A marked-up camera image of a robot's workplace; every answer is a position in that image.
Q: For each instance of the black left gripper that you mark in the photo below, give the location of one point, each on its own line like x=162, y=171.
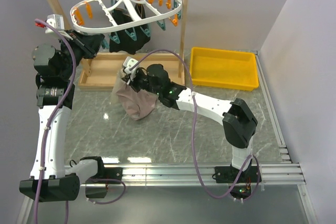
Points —
x=88, y=44

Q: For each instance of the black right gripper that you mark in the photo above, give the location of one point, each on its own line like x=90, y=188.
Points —
x=133, y=83

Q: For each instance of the teal clothes peg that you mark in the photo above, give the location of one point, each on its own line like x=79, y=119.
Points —
x=105, y=44

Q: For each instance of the pink and cream underwear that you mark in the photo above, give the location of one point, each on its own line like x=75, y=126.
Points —
x=137, y=105

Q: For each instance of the white oval clip hanger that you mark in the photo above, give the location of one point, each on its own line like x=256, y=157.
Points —
x=108, y=6

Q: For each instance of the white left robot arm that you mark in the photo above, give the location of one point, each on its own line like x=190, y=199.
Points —
x=49, y=181

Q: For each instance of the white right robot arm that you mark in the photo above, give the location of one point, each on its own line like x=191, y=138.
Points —
x=236, y=117

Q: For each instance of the orange clothes peg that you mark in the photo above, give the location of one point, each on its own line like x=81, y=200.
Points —
x=80, y=16
x=174, y=20
x=89, y=10

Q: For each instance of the yellow plastic tray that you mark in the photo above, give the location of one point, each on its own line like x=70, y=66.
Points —
x=224, y=69

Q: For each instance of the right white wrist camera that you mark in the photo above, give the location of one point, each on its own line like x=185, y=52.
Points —
x=129, y=65

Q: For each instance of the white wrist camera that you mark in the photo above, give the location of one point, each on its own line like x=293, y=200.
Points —
x=129, y=65
x=54, y=20

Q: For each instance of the wooden hanger rack frame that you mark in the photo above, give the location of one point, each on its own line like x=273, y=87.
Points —
x=100, y=73

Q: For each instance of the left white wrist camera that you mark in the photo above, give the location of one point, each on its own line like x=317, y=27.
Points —
x=54, y=20

